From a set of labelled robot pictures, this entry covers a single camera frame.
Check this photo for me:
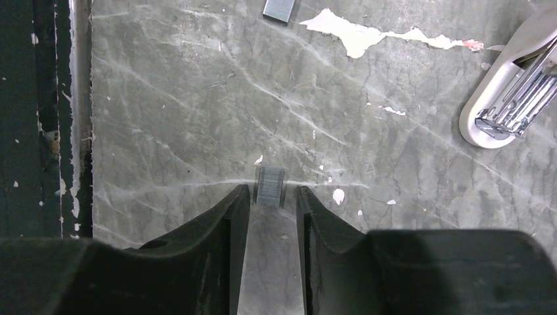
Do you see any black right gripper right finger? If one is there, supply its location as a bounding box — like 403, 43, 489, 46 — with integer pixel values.
296, 186, 556, 314

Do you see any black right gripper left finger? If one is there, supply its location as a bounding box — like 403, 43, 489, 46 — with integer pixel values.
1, 184, 250, 314

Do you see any pink white stapler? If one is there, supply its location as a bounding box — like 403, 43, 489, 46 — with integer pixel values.
458, 4, 556, 149

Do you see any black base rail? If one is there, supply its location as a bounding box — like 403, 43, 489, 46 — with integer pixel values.
1, 1, 93, 239

